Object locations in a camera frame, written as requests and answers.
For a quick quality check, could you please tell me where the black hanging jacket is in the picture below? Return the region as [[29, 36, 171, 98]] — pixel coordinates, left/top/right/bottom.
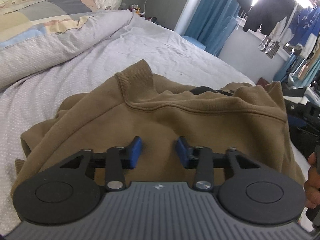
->
[[236, 0, 299, 37]]

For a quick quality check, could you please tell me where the person's right hand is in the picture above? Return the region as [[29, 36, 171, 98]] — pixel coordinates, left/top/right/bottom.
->
[[304, 152, 320, 208]]

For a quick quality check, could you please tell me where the light blue hanging cloth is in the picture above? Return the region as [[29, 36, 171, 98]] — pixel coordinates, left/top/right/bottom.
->
[[275, 54, 307, 85]]

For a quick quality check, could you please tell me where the brown hoodie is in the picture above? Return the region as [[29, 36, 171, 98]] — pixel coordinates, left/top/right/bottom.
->
[[14, 59, 307, 195]]

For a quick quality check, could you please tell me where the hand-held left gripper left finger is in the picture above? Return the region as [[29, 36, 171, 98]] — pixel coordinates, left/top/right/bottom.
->
[[59, 136, 143, 192]]

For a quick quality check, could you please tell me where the blue and white jacket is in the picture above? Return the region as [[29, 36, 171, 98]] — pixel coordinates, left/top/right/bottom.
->
[[270, 5, 320, 55]]

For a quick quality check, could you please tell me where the blue curtain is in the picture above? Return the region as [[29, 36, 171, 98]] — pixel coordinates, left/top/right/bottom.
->
[[175, 0, 248, 55]]

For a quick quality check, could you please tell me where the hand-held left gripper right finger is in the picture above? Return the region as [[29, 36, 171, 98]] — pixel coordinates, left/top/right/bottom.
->
[[175, 136, 260, 190]]

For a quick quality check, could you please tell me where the pale dotted duvet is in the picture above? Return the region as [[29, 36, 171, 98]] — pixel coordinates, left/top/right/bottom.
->
[[0, 9, 134, 230]]

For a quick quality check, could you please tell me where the patchwork pillow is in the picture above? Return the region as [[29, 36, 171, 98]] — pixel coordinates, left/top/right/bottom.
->
[[0, 0, 98, 55]]

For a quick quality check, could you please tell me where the cluster of toiletry bottles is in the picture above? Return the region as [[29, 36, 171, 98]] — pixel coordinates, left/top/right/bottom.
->
[[129, 4, 147, 15]]

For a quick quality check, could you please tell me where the striped hanging garment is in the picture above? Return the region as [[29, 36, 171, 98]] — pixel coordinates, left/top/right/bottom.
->
[[259, 36, 280, 59]]

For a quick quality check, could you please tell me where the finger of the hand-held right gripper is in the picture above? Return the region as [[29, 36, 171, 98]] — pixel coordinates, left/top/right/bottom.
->
[[284, 96, 309, 130]]

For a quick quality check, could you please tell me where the blue covered chair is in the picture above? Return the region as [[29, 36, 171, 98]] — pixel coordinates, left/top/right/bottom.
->
[[184, 15, 238, 57]]

